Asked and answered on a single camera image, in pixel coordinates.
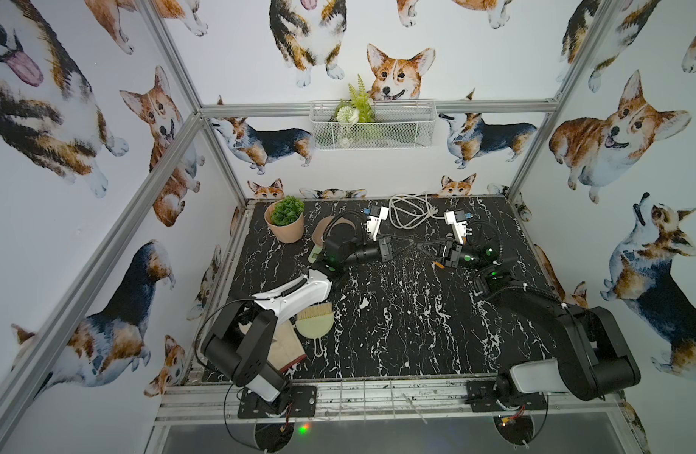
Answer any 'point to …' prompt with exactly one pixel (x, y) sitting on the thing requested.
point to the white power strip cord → (409, 210)
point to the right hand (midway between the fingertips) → (415, 249)
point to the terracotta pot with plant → (285, 218)
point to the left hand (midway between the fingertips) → (417, 242)
